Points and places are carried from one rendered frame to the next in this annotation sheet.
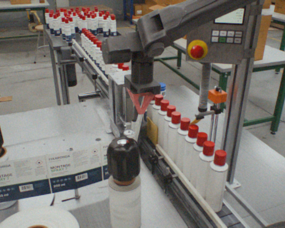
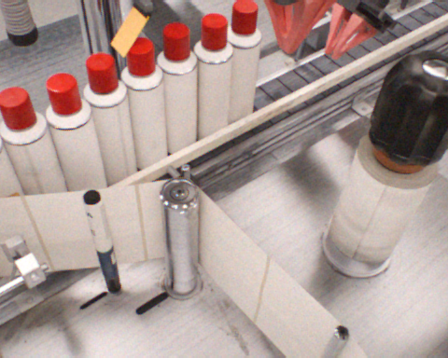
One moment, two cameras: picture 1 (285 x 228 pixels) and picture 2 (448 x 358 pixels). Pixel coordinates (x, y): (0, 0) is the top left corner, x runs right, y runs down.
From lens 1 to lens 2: 98 cm
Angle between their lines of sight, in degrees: 79
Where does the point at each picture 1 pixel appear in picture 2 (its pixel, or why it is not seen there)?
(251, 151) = not seen: outside the picture
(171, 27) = not seen: outside the picture
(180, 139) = (126, 110)
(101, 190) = (255, 343)
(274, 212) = not seen: hidden behind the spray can
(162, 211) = (278, 194)
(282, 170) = (65, 40)
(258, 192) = not seen: hidden behind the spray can
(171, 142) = (96, 154)
